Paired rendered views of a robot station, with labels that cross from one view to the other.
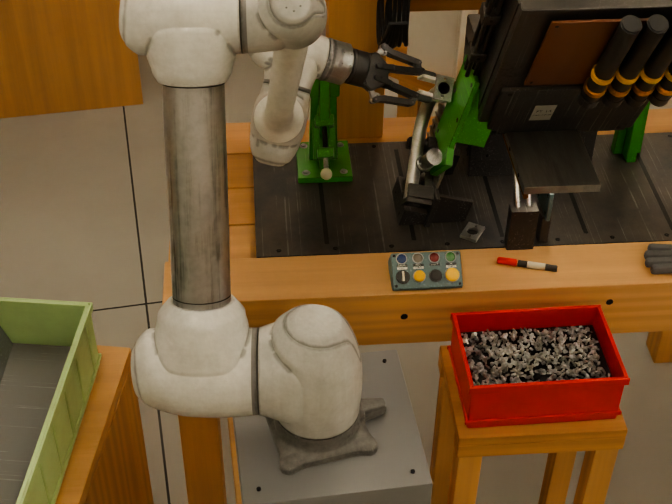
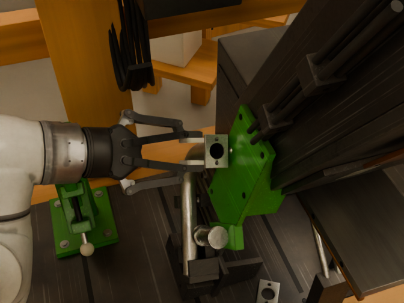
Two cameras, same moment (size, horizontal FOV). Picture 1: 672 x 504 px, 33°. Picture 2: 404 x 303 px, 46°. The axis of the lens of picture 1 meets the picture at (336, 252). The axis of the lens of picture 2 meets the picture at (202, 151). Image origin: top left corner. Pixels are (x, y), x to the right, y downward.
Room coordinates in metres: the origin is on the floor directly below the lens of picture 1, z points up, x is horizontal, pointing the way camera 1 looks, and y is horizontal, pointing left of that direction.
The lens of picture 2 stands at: (1.59, -0.08, 1.77)
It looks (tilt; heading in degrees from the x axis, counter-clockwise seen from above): 47 degrees down; 347
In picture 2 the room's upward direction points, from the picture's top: straight up
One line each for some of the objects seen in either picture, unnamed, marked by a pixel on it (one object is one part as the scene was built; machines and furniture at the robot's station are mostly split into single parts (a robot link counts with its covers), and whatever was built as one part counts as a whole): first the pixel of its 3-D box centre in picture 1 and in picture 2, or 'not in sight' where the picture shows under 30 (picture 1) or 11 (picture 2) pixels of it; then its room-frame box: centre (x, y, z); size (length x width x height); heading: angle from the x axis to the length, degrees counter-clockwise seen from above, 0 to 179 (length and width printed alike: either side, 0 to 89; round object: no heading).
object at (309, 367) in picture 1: (311, 364); not in sight; (1.38, 0.04, 1.08); 0.18 x 0.16 x 0.22; 92
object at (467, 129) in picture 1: (471, 108); (255, 171); (2.07, -0.29, 1.17); 0.13 x 0.12 x 0.20; 95
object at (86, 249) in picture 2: (326, 165); (84, 239); (2.14, 0.03, 0.96); 0.06 x 0.03 x 0.06; 5
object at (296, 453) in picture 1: (327, 415); not in sight; (1.39, 0.01, 0.95); 0.22 x 0.18 x 0.06; 108
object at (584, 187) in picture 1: (541, 137); (341, 186); (2.04, -0.44, 1.11); 0.39 x 0.16 x 0.03; 5
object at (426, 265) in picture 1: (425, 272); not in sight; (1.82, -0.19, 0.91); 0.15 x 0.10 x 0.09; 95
